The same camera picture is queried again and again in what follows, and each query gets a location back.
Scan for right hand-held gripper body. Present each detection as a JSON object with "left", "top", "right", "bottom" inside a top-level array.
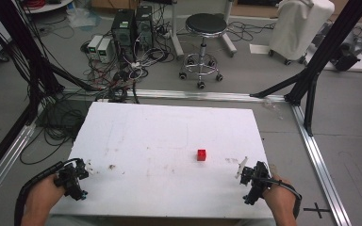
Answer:
[{"left": 239, "top": 160, "right": 273, "bottom": 206}]

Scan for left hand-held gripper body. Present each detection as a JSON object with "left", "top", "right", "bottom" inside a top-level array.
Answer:
[{"left": 54, "top": 158, "right": 90, "bottom": 202}]

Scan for person's right hand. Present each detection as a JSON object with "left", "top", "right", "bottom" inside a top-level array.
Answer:
[{"left": 261, "top": 174, "right": 298, "bottom": 220}]

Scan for person's left hand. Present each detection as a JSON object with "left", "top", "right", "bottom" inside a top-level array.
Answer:
[{"left": 24, "top": 173, "right": 67, "bottom": 222}]

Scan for white bench power supply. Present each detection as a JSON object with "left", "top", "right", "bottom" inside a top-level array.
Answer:
[
  {"left": 87, "top": 34, "right": 104, "bottom": 59},
  {"left": 96, "top": 38, "right": 113, "bottom": 64}
]

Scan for white paper sheet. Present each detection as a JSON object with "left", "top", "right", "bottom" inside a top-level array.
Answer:
[{"left": 248, "top": 43, "right": 273, "bottom": 56}]

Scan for white table leg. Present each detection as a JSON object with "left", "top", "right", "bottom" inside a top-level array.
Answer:
[
  {"left": 220, "top": 0, "right": 239, "bottom": 58},
  {"left": 169, "top": 0, "right": 185, "bottom": 60}
]

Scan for black computer tower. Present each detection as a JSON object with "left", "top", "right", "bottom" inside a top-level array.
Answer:
[
  {"left": 134, "top": 5, "right": 155, "bottom": 50},
  {"left": 110, "top": 8, "right": 137, "bottom": 63}
]

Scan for clear plastic bag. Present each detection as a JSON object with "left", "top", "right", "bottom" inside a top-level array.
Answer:
[{"left": 66, "top": 7, "right": 103, "bottom": 28}]

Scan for black round stool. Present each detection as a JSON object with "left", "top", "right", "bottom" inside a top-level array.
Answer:
[{"left": 178, "top": 12, "right": 229, "bottom": 90}]

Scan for white covered cart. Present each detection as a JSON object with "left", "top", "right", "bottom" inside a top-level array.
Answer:
[{"left": 268, "top": 0, "right": 336, "bottom": 66}]

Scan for grey machine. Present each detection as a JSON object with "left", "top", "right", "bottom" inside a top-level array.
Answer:
[{"left": 330, "top": 22, "right": 362, "bottom": 73}]

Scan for round white table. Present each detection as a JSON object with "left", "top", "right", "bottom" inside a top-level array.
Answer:
[{"left": 21, "top": 0, "right": 75, "bottom": 15}]

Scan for black cable coil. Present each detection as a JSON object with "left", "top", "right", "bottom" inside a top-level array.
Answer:
[{"left": 19, "top": 99, "right": 92, "bottom": 166}]

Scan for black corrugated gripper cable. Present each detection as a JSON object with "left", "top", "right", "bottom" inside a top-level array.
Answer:
[{"left": 13, "top": 157, "right": 80, "bottom": 226}]

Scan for aluminium floor rail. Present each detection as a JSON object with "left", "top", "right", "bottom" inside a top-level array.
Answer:
[
  {"left": 289, "top": 103, "right": 354, "bottom": 226},
  {"left": 0, "top": 122, "right": 38, "bottom": 212},
  {"left": 60, "top": 88, "right": 288, "bottom": 104}
]

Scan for tangle of floor cables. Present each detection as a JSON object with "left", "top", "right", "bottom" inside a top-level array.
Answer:
[{"left": 80, "top": 23, "right": 174, "bottom": 105}]

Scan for black loose floor cables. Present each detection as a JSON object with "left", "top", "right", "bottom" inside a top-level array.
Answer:
[{"left": 225, "top": 20, "right": 277, "bottom": 42}]

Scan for black frame post with cables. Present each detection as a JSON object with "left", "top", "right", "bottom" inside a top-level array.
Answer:
[{"left": 0, "top": 0, "right": 100, "bottom": 126}]

